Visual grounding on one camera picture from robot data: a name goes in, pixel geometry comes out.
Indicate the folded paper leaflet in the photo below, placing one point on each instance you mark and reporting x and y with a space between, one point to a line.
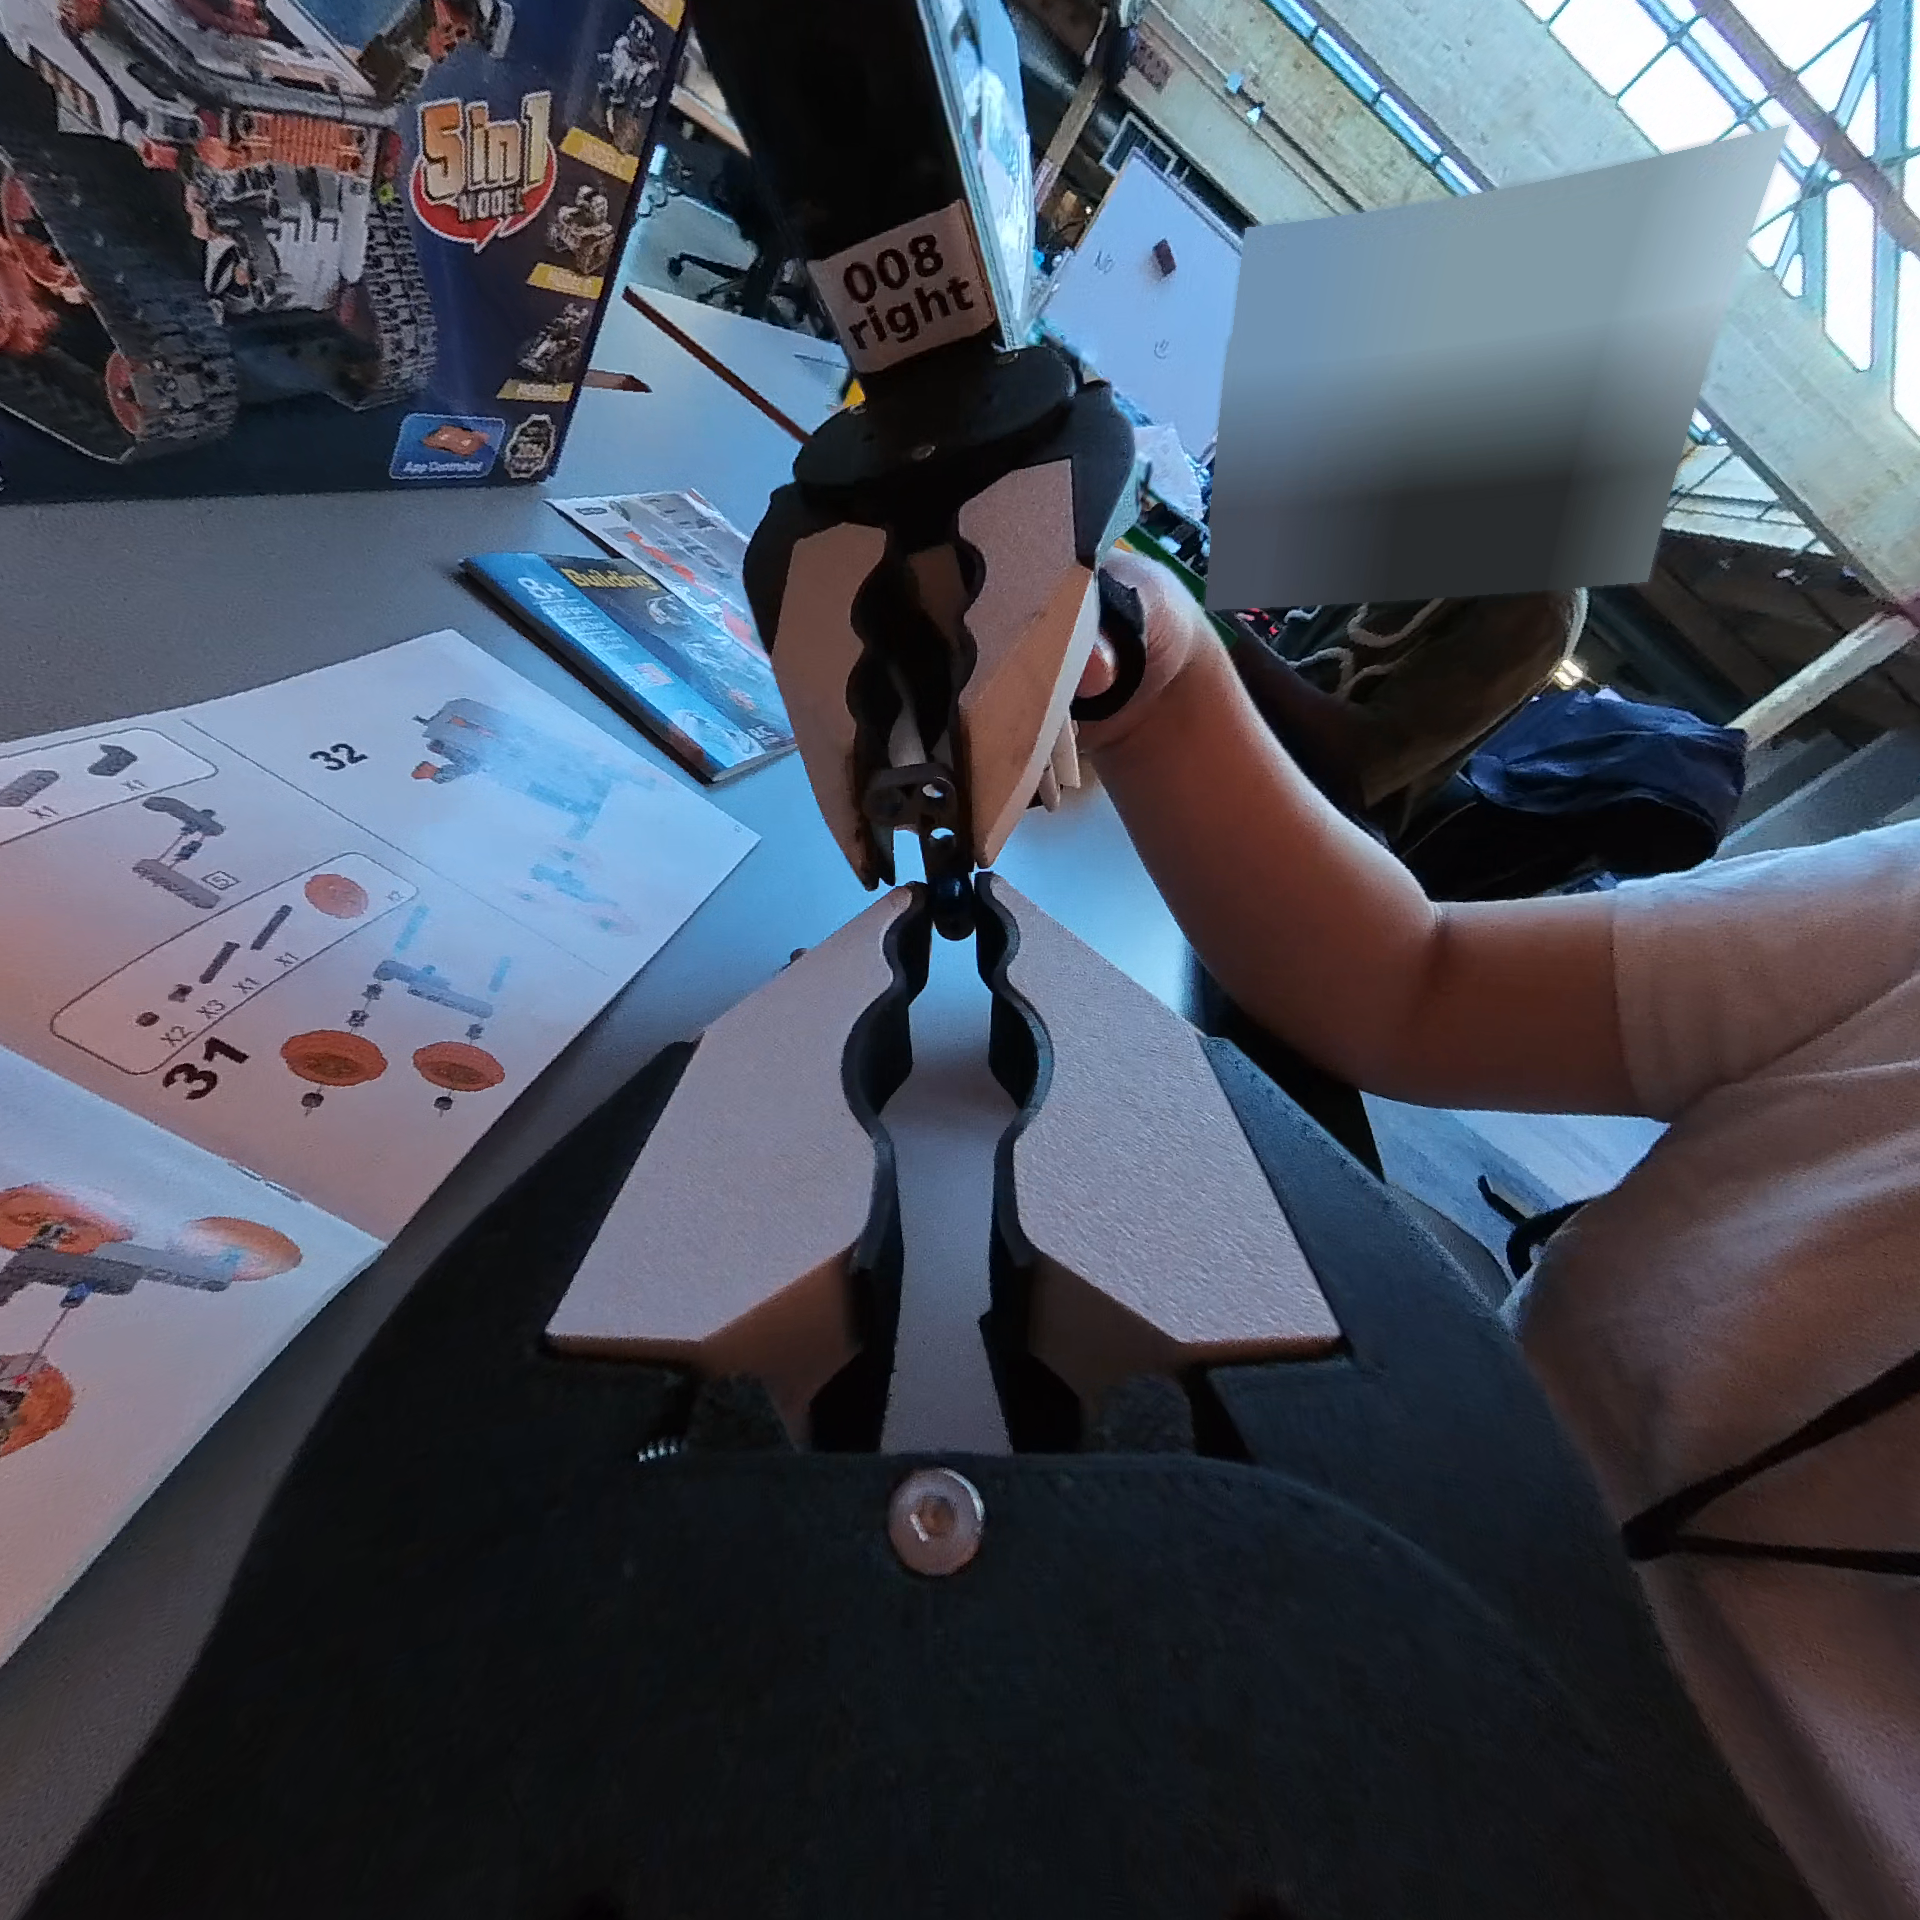
660 523

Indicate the short grey beam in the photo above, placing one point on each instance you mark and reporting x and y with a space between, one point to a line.
907 791

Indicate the open instruction booklet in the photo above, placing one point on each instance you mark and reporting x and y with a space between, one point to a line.
453 781

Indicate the person's right forearm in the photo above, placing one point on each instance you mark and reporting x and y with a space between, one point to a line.
1320 900

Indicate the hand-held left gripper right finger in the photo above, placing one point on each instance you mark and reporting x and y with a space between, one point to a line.
1153 1199

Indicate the grey desk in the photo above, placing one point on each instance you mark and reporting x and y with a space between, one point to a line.
226 568

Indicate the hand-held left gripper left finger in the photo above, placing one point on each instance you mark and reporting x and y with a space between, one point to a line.
719 1199

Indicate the background desk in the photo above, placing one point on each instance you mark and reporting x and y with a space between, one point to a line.
736 342

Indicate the person's right hand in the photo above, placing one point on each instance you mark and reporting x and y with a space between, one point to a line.
1176 659

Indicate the dark blue backpack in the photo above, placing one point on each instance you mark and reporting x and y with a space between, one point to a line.
1592 781

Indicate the robot kit box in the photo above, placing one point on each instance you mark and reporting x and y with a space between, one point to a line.
302 226

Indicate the glass skylight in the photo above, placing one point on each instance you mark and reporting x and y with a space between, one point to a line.
1845 226

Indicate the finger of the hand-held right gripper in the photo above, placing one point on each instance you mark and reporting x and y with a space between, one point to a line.
1037 597
818 659

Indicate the blue closed booklet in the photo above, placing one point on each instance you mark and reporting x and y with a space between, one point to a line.
644 643

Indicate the white board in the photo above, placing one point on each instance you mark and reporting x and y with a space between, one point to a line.
1141 301

